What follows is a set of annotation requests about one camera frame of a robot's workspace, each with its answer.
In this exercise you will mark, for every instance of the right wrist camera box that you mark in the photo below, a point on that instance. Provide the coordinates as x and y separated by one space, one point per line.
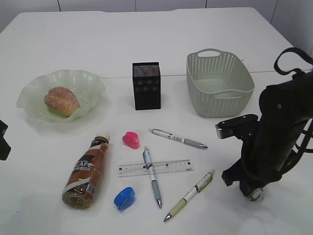
240 127

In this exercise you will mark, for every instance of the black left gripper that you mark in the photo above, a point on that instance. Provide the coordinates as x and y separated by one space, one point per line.
4 146

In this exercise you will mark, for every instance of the white cream pen lower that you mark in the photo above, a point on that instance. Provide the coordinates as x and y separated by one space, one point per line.
197 188

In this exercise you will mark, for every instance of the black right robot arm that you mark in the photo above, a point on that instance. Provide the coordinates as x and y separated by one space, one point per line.
300 146

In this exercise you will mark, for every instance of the blue white pen middle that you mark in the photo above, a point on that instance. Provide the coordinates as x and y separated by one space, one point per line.
152 176

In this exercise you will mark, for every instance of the sugared bread roll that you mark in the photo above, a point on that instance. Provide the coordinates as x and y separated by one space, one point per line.
62 100

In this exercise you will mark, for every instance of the clear plastic ruler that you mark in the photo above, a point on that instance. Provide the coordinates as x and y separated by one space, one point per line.
154 168

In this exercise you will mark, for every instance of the pink pencil sharpener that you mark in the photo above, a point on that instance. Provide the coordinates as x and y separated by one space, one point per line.
131 140

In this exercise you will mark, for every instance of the blue pencil sharpener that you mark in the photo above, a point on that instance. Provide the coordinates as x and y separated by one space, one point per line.
125 198

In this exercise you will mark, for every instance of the brown coffee drink bottle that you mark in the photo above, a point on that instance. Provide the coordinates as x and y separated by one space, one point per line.
82 186

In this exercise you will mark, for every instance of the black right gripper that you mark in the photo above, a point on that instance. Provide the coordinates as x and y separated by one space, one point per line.
284 111

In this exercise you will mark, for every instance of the large paper ball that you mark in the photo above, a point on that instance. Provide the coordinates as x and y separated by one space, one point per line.
257 195

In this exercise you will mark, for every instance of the black mesh pen holder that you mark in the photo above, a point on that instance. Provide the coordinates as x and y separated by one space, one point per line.
147 86

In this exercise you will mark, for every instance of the pale green plastic basket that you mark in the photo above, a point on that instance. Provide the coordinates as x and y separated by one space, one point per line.
218 82

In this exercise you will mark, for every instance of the translucent green ruffled plate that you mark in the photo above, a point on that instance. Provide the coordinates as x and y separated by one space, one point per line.
85 85

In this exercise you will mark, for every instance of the white pen grey grip upper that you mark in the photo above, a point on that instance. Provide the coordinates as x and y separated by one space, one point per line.
178 138

